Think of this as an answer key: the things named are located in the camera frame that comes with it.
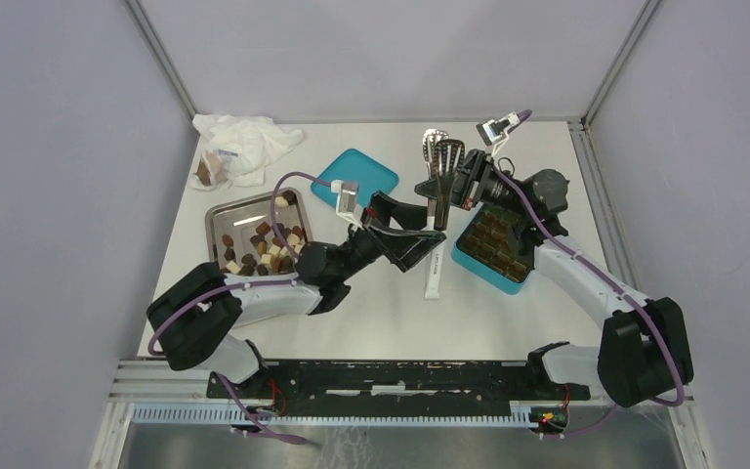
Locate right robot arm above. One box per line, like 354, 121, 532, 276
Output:
415, 149, 693, 408

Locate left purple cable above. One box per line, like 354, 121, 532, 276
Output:
147, 170, 344, 359

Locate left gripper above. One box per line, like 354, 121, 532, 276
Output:
336, 191, 446, 282

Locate plastic bag with chocolate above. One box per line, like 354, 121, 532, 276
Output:
188, 149, 238, 191

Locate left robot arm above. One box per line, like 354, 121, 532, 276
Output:
146, 192, 446, 399

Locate steel tray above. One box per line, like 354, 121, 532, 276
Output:
204, 188, 312, 276

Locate white cable duct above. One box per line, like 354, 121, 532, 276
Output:
130, 402, 535, 429

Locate teal box lid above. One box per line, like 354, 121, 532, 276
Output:
311, 149, 400, 224

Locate metal serving tongs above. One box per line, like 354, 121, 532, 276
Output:
422, 129, 465, 301

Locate teal chocolate box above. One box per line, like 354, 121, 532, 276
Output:
451, 205, 533, 295

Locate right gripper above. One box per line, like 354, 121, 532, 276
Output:
415, 149, 531, 220

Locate white crumpled cloth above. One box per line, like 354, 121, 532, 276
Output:
190, 114, 306, 189

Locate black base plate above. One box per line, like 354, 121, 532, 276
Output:
235, 360, 591, 417

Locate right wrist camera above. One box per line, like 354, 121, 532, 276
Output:
476, 112, 521, 147

